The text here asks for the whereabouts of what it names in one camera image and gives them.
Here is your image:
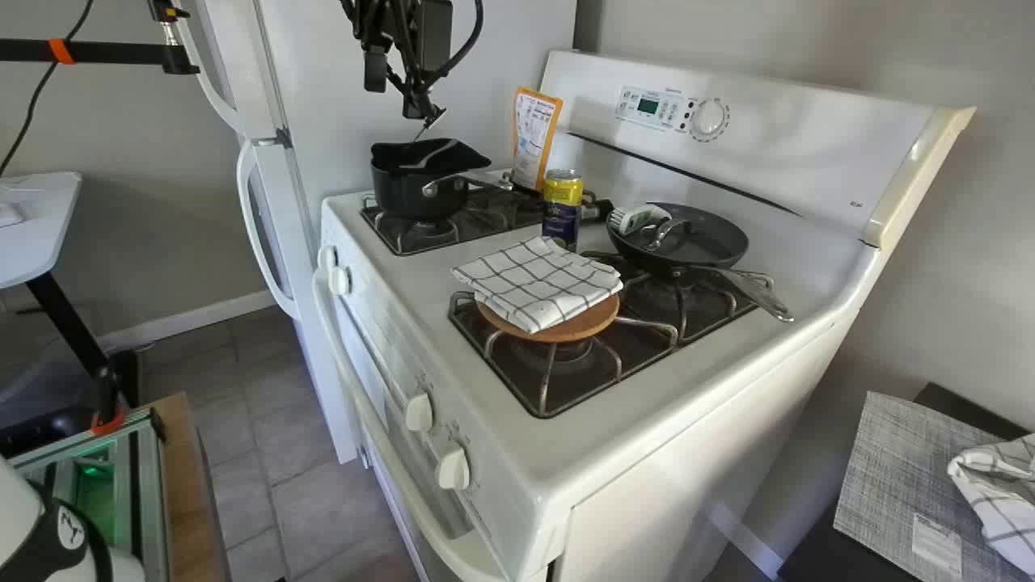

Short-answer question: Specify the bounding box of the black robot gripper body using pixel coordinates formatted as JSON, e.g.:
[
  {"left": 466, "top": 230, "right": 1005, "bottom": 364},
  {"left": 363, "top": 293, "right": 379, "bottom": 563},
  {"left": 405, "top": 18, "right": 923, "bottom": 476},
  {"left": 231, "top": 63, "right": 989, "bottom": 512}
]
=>
[{"left": 341, "top": 0, "right": 456, "bottom": 69}]

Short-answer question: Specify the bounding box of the black cooking pot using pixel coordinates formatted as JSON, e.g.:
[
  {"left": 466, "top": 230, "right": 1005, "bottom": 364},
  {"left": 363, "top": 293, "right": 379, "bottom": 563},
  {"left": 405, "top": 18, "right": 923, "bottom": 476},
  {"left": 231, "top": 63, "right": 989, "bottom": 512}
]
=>
[{"left": 369, "top": 159, "right": 487, "bottom": 228}]

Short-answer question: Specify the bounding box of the white refrigerator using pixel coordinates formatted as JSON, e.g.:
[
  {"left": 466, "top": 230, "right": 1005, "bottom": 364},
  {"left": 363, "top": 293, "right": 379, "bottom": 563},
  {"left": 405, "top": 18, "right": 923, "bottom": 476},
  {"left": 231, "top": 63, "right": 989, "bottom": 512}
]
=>
[{"left": 159, "top": 0, "right": 580, "bottom": 467}]

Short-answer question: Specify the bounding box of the orange white paper packet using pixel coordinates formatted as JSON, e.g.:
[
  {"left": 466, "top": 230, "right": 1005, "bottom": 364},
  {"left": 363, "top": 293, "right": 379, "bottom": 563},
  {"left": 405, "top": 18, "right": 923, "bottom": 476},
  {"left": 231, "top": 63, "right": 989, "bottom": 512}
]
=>
[{"left": 510, "top": 85, "right": 567, "bottom": 195}]

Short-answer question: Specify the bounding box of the dark jar yellow lid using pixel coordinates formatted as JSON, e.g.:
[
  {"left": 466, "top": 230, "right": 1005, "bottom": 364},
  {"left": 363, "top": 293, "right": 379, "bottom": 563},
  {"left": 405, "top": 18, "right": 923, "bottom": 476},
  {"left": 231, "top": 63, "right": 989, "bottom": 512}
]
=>
[{"left": 540, "top": 165, "right": 585, "bottom": 251}]

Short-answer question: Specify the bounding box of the white stove knob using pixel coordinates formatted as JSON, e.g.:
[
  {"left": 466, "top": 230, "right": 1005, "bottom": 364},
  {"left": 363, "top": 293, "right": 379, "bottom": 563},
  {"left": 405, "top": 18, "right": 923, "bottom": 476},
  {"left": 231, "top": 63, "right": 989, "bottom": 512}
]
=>
[
  {"left": 432, "top": 442, "right": 475, "bottom": 494},
  {"left": 321, "top": 245, "right": 357, "bottom": 300},
  {"left": 400, "top": 388, "right": 437, "bottom": 438}
]

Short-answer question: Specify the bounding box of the white black checkered dish towel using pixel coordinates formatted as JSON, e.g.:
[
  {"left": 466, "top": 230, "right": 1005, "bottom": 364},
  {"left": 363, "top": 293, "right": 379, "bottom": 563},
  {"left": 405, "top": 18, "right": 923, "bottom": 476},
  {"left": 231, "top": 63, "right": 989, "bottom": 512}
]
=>
[{"left": 451, "top": 234, "right": 626, "bottom": 336}]

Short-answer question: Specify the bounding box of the wooden bowl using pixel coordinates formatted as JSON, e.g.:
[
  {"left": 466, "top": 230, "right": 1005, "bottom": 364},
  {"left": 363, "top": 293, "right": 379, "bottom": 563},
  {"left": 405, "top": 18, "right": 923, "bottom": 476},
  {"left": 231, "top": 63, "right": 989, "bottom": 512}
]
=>
[{"left": 473, "top": 291, "right": 625, "bottom": 350}]

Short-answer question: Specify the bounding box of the black bar with orange tape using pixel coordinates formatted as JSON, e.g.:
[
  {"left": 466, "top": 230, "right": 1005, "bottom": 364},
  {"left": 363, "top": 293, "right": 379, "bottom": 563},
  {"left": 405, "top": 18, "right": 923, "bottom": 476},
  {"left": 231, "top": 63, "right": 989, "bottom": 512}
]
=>
[{"left": 0, "top": 35, "right": 203, "bottom": 77}]

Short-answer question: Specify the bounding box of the white folding table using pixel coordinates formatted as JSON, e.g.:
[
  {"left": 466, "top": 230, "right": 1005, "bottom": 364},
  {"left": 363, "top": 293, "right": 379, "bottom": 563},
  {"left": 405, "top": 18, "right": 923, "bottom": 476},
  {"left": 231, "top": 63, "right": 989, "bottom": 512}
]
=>
[{"left": 0, "top": 168, "right": 142, "bottom": 427}]

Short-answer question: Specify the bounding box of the white gas stove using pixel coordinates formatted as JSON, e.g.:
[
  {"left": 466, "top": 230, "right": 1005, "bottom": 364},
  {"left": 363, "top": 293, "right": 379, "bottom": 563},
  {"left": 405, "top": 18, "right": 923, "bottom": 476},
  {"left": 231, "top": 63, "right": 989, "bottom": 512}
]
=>
[{"left": 312, "top": 46, "right": 980, "bottom": 582}]

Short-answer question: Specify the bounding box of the wooden crate with glass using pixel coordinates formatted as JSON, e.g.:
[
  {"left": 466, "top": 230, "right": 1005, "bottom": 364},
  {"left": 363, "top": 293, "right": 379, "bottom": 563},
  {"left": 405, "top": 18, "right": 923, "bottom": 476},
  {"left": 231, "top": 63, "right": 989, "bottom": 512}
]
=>
[{"left": 5, "top": 388, "right": 234, "bottom": 582}]

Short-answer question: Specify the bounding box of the white black rounded device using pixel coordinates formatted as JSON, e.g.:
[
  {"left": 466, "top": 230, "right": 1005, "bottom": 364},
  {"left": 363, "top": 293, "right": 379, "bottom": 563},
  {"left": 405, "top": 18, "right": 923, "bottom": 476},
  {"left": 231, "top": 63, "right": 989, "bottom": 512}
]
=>
[{"left": 0, "top": 457, "right": 150, "bottom": 582}]

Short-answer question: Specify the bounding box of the black side table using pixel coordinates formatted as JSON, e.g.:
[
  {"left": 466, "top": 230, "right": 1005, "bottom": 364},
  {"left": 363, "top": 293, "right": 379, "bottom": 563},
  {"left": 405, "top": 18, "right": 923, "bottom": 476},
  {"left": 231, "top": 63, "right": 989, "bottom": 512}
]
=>
[{"left": 772, "top": 378, "right": 1035, "bottom": 582}]

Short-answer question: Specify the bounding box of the grey grid pattern mat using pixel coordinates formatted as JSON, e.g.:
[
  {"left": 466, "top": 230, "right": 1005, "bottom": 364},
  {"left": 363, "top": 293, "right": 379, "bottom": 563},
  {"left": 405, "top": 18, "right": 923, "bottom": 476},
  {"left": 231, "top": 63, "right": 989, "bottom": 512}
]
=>
[{"left": 830, "top": 388, "right": 1035, "bottom": 582}]

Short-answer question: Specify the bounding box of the white black checkered cloth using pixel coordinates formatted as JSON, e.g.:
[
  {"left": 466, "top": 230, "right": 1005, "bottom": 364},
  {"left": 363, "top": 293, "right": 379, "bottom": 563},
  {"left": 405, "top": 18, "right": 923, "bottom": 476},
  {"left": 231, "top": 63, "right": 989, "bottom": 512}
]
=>
[{"left": 944, "top": 430, "right": 1035, "bottom": 582}]

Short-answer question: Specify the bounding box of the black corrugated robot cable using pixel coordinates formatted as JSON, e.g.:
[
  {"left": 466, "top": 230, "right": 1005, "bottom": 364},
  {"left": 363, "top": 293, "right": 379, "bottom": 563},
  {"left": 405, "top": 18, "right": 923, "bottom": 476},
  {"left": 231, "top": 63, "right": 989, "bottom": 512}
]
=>
[{"left": 430, "top": 0, "right": 487, "bottom": 87}]

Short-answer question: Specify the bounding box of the thin black hanging cable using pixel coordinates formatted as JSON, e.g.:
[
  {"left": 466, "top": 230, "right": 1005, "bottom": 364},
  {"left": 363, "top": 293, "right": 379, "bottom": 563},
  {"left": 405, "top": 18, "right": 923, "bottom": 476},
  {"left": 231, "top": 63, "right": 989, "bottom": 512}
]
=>
[{"left": 0, "top": 0, "right": 97, "bottom": 178}]

